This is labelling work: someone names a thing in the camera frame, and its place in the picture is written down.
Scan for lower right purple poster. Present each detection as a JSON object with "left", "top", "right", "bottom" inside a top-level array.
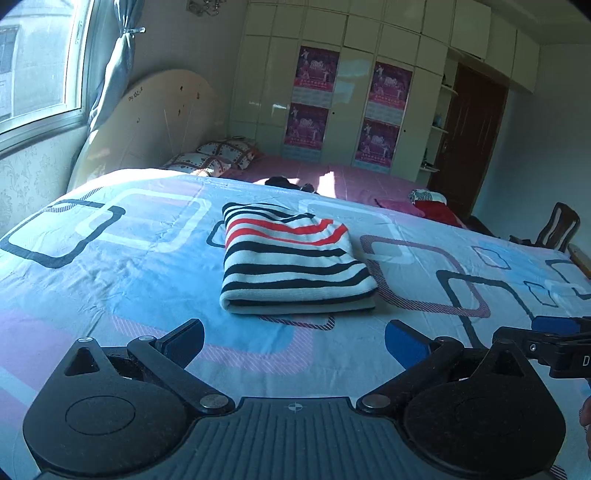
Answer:
[{"left": 355, "top": 119, "right": 400, "bottom": 169}]

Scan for purple poster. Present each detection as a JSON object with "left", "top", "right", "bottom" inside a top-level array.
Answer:
[
  {"left": 294, "top": 46, "right": 339, "bottom": 92},
  {"left": 283, "top": 103, "right": 329, "bottom": 150},
  {"left": 369, "top": 62, "right": 413, "bottom": 110},
  {"left": 355, "top": 119, "right": 400, "bottom": 169}
]

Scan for upper right purple poster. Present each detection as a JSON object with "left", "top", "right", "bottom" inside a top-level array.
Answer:
[{"left": 369, "top": 62, "right": 413, "bottom": 110}]

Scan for window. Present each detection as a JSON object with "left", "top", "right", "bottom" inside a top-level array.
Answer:
[{"left": 1, "top": 1, "right": 95, "bottom": 155}]

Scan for lower left purple poster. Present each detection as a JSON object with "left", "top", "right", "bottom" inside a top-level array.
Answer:
[{"left": 283, "top": 103, "right": 329, "bottom": 150}]

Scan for person's right hand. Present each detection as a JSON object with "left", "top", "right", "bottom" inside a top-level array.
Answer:
[{"left": 579, "top": 397, "right": 591, "bottom": 434}]

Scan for corner wall shelves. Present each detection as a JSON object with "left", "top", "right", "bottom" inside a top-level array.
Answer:
[{"left": 417, "top": 57, "right": 458, "bottom": 187}]

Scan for far patterned pillow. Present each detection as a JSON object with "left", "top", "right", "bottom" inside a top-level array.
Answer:
[{"left": 195, "top": 136, "right": 263, "bottom": 170}]

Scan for cream headboard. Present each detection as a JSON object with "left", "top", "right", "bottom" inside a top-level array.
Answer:
[{"left": 67, "top": 69, "right": 221, "bottom": 191}]

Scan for blue tied curtain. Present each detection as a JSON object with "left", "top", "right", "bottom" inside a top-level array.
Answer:
[{"left": 88, "top": 0, "right": 145, "bottom": 133}]

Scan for dark wooden door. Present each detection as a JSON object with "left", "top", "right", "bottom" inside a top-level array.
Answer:
[{"left": 428, "top": 65, "right": 508, "bottom": 221}]

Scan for red folded cloth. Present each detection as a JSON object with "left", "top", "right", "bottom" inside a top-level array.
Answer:
[{"left": 414, "top": 200, "right": 464, "bottom": 228}]

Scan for striped knit sweater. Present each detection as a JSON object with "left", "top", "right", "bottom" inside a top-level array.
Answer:
[{"left": 219, "top": 202, "right": 378, "bottom": 315}]

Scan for cream wardrobe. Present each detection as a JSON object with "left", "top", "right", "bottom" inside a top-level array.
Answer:
[{"left": 229, "top": 1, "right": 540, "bottom": 180}]

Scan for white patterned folded cloth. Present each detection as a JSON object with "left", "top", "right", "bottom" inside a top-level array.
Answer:
[{"left": 409, "top": 189, "right": 447, "bottom": 205}]

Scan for dark wooden chair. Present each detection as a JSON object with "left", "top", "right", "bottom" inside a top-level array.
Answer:
[{"left": 509, "top": 202, "right": 581, "bottom": 253}]

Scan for pink bedspread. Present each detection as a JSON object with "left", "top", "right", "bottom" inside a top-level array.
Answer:
[{"left": 222, "top": 156, "right": 420, "bottom": 207}]

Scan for wall lamp fixture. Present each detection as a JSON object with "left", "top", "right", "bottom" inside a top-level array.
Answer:
[{"left": 186, "top": 0, "right": 223, "bottom": 17}]

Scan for upper left purple poster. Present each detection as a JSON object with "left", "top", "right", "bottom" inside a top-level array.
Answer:
[{"left": 294, "top": 46, "right": 339, "bottom": 92}]

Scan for patterned pillow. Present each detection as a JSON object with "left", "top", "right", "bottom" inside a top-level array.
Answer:
[
  {"left": 195, "top": 136, "right": 263, "bottom": 170},
  {"left": 162, "top": 153, "right": 232, "bottom": 178}
]

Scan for magenta folded cloth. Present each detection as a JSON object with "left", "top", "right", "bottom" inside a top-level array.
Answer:
[{"left": 375, "top": 198, "right": 425, "bottom": 218}]

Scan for light blue patterned bedsheet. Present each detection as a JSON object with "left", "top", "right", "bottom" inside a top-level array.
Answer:
[{"left": 1, "top": 170, "right": 590, "bottom": 479}]

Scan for near patterned pillow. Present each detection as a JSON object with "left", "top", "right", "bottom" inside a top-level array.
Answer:
[{"left": 162, "top": 153, "right": 232, "bottom": 178}]

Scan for black clothes pile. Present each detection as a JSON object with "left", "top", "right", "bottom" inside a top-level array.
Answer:
[{"left": 264, "top": 176, "right": 315, "bottom": 193}]

